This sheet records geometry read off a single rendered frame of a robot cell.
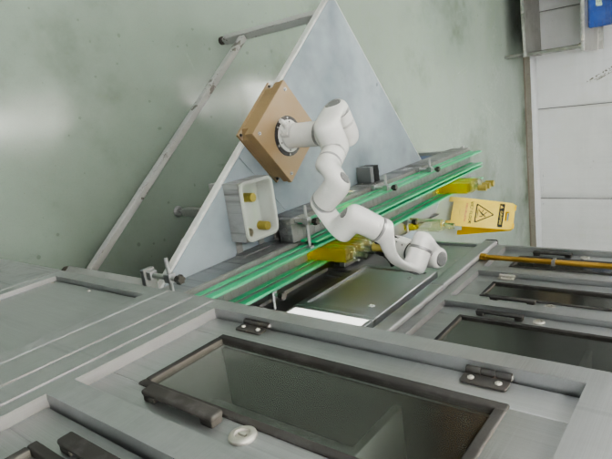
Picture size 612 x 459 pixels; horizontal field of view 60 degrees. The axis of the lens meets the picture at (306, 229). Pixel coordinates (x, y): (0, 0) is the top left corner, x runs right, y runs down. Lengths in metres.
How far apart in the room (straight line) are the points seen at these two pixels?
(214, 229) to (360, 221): 0.57
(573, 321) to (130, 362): 1.31
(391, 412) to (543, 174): 7.25
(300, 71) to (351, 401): 1.80
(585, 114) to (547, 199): 1.20
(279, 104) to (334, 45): 0.60
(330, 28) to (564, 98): 5.43
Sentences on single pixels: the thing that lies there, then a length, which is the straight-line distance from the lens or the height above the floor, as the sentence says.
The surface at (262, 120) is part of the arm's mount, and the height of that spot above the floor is 0.84.
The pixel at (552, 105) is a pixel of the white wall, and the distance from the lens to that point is 7.71.
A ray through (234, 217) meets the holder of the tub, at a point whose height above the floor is 0.78.
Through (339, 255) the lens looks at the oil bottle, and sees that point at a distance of 2.03.
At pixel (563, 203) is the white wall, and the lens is 7.88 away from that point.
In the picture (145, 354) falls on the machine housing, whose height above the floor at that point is 1.43.
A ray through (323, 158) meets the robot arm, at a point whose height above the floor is 1.17.
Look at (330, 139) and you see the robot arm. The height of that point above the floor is 1.15.
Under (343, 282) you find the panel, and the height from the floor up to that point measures 1.02.
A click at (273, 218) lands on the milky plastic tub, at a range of 2.04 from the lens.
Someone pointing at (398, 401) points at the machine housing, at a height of 1.88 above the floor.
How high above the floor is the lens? 2.20
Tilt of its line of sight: 39 degrees down
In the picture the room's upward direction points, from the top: 93 degrees clockwise
